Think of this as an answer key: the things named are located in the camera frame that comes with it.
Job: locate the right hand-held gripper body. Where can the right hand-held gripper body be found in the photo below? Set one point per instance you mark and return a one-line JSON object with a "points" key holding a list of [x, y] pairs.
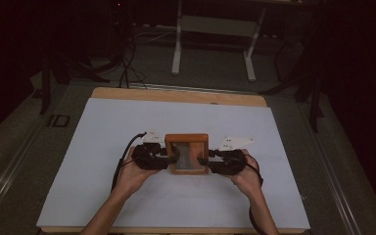
{"points": [[226, 163]]}

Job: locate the dark metal stand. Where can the dark metal stand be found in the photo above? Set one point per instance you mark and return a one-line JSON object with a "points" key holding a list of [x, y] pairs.
{"points": [[50, 75], [311, 91]]}

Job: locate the white paper sheet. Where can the white paper sheet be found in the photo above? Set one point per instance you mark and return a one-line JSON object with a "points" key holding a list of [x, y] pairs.
{"points": [[189, 202]]}

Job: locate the white metal desk frame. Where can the white metal desk frame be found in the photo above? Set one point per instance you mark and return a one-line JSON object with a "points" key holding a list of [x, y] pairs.
{"points": [[215, 26]]}

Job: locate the person's right hand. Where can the person's right hand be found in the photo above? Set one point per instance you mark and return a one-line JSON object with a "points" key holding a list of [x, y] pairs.
{"points": [[249, 182]]}

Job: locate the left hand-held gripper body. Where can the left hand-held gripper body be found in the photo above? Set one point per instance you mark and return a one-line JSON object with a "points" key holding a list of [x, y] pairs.
{"points": [[150, 158]]}

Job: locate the person's left hand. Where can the person's left hand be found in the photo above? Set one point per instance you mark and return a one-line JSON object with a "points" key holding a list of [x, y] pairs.
{"points": [[133, 178]]}

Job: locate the wooden picture frame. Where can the wooden picture frame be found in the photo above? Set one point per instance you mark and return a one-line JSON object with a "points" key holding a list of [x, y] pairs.
{"points": [[189, 138]]}

